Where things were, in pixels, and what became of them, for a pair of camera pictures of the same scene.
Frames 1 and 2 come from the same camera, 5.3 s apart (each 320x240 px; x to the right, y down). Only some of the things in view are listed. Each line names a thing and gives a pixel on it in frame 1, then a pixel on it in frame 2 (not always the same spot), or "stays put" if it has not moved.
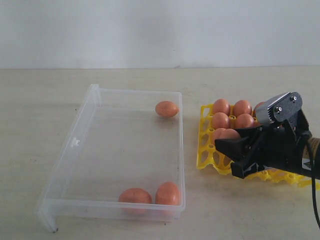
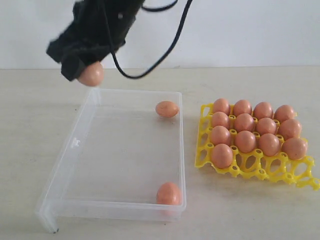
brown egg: (220, 120) stays put
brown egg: (244, 120) stays put
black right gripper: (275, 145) -> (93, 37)
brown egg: (135, 201) -> (92, 74)
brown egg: (166, 109) stays put
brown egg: (229, 133) -> (222, 156)
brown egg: (221, 105) stays put
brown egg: (167, 194) stays put
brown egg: (242, 107) stays put
